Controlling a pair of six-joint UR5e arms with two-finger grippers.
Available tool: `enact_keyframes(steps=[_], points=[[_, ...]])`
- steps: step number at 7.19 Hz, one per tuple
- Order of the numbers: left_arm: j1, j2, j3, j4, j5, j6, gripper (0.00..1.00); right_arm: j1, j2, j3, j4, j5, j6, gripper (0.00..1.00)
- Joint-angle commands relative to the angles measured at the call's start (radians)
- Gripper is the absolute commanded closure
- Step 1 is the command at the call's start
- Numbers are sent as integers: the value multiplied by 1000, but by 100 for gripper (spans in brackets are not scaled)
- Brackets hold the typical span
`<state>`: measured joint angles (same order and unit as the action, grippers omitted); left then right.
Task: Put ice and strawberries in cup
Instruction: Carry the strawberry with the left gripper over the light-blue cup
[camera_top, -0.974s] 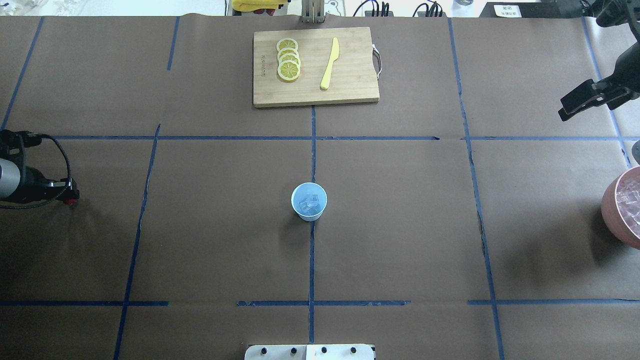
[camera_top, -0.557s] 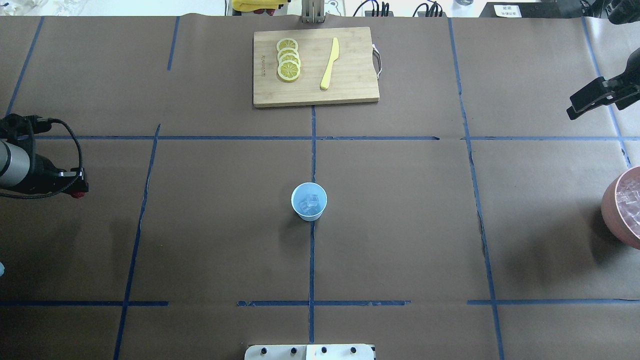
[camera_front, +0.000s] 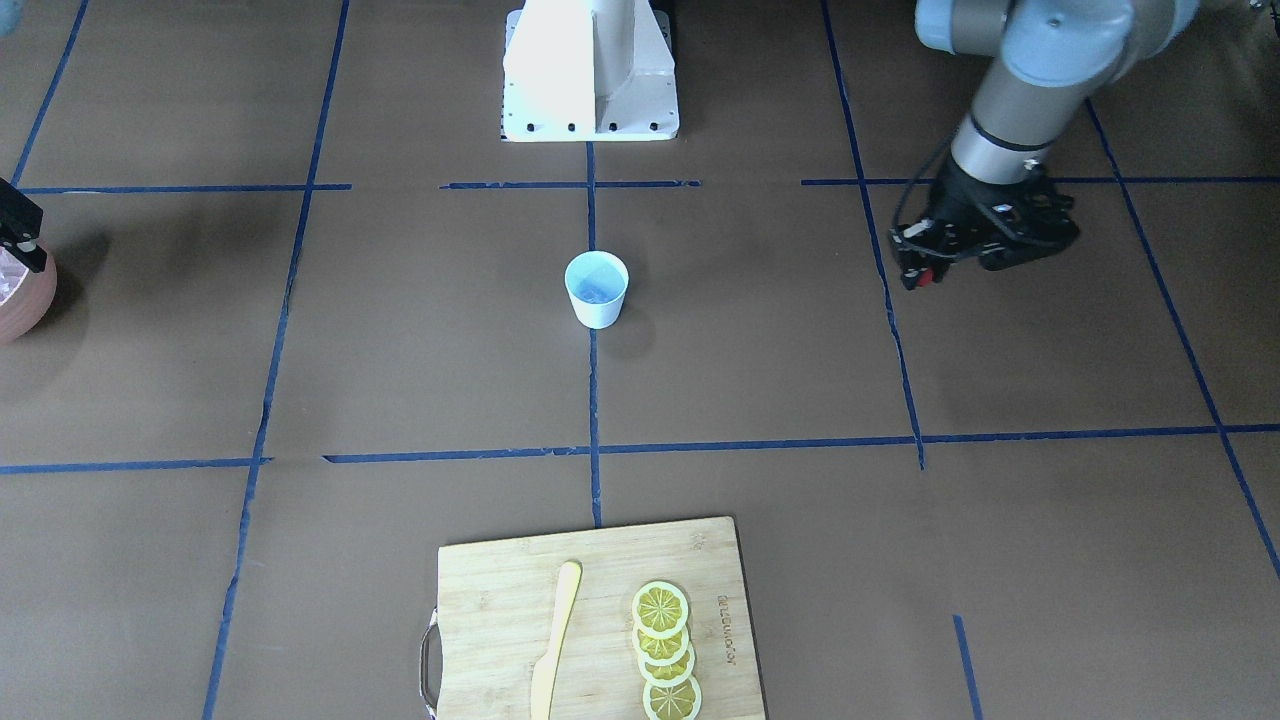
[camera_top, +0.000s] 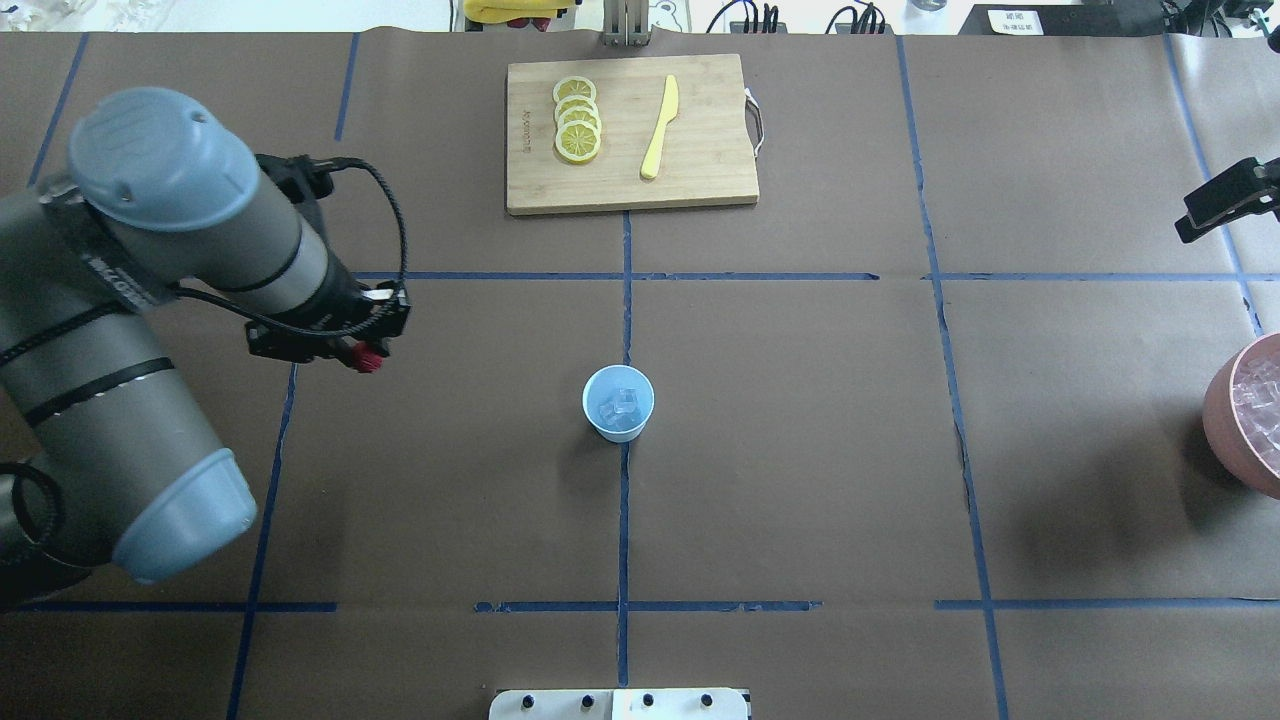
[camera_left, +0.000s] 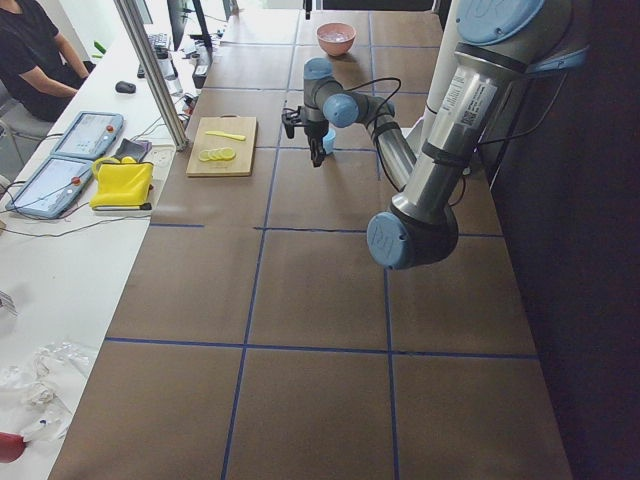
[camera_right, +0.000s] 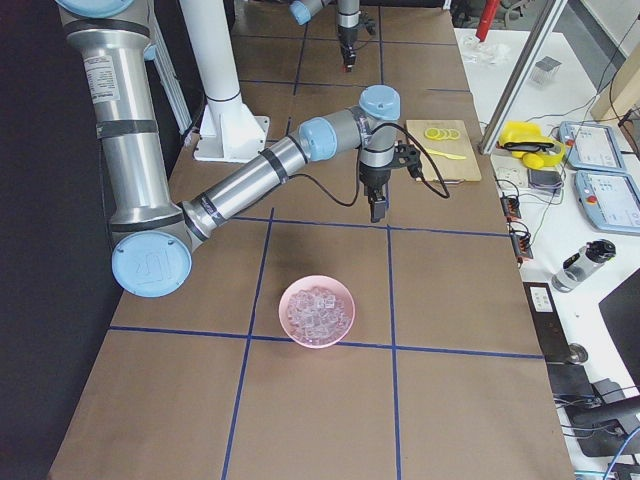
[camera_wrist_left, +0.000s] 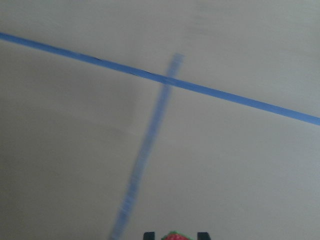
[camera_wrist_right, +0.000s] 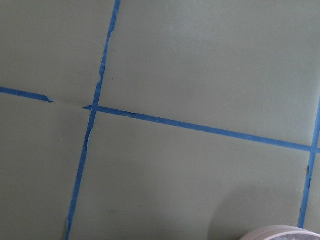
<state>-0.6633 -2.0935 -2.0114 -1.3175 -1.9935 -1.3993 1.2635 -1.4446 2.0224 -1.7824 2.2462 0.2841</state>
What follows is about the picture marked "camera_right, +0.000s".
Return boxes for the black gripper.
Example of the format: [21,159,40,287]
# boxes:
[359,164,391,223]
[337,27,358,71]

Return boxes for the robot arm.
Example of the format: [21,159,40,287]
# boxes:
[58,1,401,297]
[289,0,361,72]

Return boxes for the pink bowl of ice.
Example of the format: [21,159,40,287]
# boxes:
[278,275,356,349]

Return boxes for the yellow plastic knife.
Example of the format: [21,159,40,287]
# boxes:
[426,148,467,161]

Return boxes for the bamboo cutting board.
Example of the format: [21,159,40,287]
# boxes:
[405,119,482,184]

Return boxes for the crumpled plastic bags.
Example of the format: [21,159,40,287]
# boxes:
[458,35,510,66]

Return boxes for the white power strip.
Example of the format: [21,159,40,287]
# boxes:
[495,167,529,190]

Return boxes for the yellow cloth bag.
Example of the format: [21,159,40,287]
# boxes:
[498,121,566,170]

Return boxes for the grey wallet pouch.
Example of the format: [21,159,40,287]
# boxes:
[527,170,564,191]

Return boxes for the upper teach pendant tablet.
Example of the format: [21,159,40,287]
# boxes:
[558,121,627,173]

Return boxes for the teach pendant tablet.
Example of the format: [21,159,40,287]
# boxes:
[558,121,627,173]
[574,170,639,235]

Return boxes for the clear water bottle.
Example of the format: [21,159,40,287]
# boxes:
[551,239,616,293]

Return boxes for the lower teach pendant tablet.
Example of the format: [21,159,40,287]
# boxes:
[574,170,639,235]

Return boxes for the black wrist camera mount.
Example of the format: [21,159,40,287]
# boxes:
[390,142,423,181]

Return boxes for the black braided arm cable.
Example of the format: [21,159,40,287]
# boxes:
[289,122,452,208]

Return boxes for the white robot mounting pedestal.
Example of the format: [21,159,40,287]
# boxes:
[180,0,269,163]

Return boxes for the aluminium frame post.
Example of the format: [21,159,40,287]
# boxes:
[478,0,568,155]

